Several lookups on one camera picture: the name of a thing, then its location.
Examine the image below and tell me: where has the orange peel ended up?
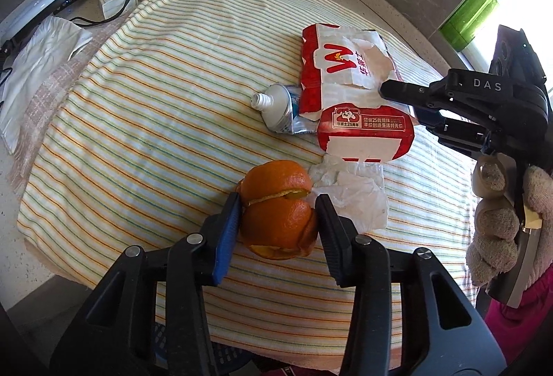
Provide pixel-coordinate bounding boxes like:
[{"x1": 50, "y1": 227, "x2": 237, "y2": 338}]
[{"x1": 236, "y1": 160, "x2": 318, "y2": 260}]

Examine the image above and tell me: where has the red white paper bag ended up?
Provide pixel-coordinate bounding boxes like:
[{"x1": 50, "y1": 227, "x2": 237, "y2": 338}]
[{"x1": 299, "y1": 23, "x2": 414, "y2": 163}]

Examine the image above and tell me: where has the blue trash basket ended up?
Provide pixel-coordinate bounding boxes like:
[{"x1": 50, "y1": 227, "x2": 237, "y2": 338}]
[{"x1": 153, "y1": 321, "x2": 260, "y2": 375}]

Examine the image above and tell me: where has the gloved right hand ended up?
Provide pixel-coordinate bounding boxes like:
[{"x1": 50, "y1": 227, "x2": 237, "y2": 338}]
[{"x1": 466, "y1": 157, "x2": 552, "y2": 288}]

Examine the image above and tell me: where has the crumpled white tissue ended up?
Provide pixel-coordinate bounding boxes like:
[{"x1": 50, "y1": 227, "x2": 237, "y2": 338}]
[{"x1": 307, "y1": 154, "x2": 388, "y2": 233}]

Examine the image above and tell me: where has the green soap bottle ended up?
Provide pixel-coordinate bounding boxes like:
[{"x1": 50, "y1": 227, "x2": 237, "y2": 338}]
[{"x1": 440, "y1": 0, "x2": 499, "y2": 52}]

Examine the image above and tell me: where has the striped white cloth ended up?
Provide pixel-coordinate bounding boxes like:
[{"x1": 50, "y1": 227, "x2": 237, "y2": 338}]
[{"x1": 17, "y1": 0, "x2": 477, "y2": 370}]

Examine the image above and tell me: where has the white toothpaste tube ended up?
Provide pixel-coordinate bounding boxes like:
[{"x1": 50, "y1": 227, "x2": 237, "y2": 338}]
[{"x1": 250, "y1": 84, "x2": 318, "y2": 135}]

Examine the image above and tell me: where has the pink checked towel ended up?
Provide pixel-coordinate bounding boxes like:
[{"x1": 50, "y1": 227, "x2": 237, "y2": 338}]
[{"x1": 7, "y1": 14, "x2": 129, "y2": 196}]

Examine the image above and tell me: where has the white cloth at left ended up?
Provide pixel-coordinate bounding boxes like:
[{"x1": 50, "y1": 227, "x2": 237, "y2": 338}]
[{"x1": 1, "y1": 16, "x2": 93, "y2": 154}]

